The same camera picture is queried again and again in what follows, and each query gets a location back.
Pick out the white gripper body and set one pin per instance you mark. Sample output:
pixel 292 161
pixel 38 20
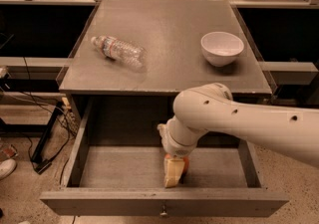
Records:
pixel 178 147

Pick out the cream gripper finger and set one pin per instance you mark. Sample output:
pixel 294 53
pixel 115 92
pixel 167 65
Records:
pixel 172 171

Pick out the grey top drawer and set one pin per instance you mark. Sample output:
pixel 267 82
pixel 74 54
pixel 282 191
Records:
pixel 223 179

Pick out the orange fruit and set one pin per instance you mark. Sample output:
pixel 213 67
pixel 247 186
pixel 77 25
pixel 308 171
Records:
pixel 185 160

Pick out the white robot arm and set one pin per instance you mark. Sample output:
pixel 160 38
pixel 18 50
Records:
pixel 293 132

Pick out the small metal drawer knob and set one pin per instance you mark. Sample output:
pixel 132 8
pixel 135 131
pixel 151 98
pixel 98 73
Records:
pixel 163 212

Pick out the grey cabinet with counter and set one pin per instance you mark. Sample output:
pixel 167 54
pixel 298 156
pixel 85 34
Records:
pixel 124 104

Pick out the white ceramic bowl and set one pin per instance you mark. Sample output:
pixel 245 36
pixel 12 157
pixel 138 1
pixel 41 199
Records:
pixel 221 48

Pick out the clear plastic water bottle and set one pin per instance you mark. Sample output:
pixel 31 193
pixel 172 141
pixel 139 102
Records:
pixel 121 51

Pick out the black metal stand leg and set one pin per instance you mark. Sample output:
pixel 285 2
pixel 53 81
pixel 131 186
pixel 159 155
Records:
pixel 43 164

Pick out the white shoe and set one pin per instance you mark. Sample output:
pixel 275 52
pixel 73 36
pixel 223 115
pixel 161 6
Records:
pixel 7 167

